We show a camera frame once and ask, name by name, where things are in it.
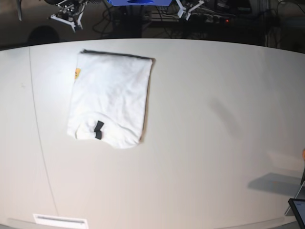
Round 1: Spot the black power strip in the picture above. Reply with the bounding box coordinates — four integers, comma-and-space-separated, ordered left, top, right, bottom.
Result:
190, 12, 237, 24

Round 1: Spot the white printed T-shirt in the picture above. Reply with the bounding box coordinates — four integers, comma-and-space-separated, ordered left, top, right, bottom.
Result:
67, 50, 153, 149

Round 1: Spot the white label strip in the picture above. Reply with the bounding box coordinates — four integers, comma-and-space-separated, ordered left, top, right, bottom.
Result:
33, 214, 89, 229

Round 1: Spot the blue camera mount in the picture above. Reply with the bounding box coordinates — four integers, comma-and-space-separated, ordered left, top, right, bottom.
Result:
107, 0, 172, 6

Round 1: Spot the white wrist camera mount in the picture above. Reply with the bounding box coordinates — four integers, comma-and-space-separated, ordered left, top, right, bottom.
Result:
175, 0, 205, 21
45, 0, 88, 32

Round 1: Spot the white wrist camera left mount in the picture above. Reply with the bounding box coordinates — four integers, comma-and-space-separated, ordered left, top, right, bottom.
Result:
175, 0, 205, 21

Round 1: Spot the black tablet screen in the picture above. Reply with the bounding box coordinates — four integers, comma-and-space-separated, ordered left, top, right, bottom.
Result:
288, 198, 305, 229

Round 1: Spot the white wrist camera right mount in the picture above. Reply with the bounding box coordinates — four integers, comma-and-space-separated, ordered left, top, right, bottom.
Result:
45, 0, 88, 32

